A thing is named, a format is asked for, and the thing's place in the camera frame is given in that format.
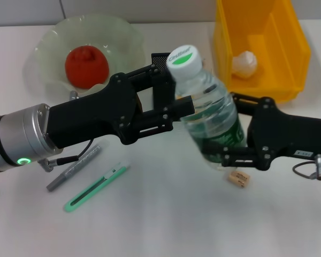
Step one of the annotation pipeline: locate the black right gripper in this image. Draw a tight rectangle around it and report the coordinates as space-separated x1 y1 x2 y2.
202 92 321 172

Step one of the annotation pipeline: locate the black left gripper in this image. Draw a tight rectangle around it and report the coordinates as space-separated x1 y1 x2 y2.
46 64 195 150

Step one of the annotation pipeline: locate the clear green-label water bottle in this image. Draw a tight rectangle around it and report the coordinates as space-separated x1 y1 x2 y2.
165 44 247 171

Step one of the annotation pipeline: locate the white paper ball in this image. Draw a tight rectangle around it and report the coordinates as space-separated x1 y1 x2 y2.
231 50 258 79

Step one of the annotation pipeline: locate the black mesh pen holder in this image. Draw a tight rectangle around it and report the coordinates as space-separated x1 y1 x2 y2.
151 51 177 74

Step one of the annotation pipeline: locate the beige eraser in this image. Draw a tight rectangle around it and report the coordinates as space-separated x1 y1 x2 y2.
227 170 251 190

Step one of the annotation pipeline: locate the green utility knife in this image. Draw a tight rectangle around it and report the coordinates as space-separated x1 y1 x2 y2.
63 162 131 214

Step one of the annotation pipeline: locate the grey pen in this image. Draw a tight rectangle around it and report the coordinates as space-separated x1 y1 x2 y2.
47 145 101 192

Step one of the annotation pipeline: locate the pale green fruit plate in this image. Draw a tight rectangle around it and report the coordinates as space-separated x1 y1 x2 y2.
24 14 147 99

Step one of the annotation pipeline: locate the yellow plastic bin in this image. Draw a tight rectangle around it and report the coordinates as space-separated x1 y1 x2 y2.
213 0 312 105

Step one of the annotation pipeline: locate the right gripper cable with plugs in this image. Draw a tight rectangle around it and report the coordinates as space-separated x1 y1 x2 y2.
292 153 321 180

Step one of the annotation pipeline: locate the gripper cable with plugs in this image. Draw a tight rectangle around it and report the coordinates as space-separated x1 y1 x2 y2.
292 153 321 180
37 90 95 172

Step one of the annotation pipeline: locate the left gripper cable with plugs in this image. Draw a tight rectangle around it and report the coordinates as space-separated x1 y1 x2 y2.
37 90 95 172

